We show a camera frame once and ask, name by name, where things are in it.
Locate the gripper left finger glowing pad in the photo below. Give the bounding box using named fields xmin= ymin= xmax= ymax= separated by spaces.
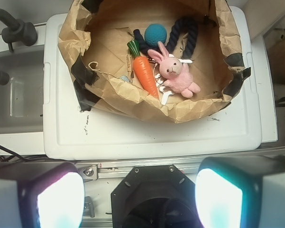
xmin=0 ymin=161 xmax=85 ymax=228

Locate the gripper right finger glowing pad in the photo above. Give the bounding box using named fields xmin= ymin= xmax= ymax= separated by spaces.
xmin=195 ymin=155 xmax=285 ymax=228

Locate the blue sponge ball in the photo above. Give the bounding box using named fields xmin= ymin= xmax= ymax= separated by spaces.
xmin=144 ymin=24 xmax=167 ymax=48

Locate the white plastic bin lid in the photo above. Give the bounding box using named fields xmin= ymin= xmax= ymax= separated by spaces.
xmin=43 ymin=14 xmax=262 ymax=160

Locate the white sink basin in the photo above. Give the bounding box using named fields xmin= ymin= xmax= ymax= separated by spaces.
xmin=0 ymin=25 xmax=46 ymax=155

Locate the pink plush bunny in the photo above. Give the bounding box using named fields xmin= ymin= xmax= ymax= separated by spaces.
xmin=147 ymin=41 xmax=201 ymax=98

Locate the light blue small object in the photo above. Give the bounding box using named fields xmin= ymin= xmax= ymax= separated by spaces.
xmin=120 ymin=75 xmax=130 ymax=83

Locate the orange toy carrot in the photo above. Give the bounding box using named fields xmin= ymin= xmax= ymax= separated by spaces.
xmin=127 ymin=40 xmax=159 ymax=99

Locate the brown paper bag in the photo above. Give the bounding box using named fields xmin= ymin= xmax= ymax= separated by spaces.
xmin=58 ymin=0 xmax=250 ymax=124

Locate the black cable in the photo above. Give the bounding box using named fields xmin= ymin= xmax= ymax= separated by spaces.
xmin=0 ymin=141 xmax=27 ymax=160

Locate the aluminium rail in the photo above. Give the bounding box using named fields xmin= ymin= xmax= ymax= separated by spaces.
xmin=75 ymin=146 xmax=285 ymax=181

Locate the dark navy rope toy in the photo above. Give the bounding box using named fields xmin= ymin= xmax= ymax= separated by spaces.
xmin=133 ymin=18 xmax=199 ymax=59

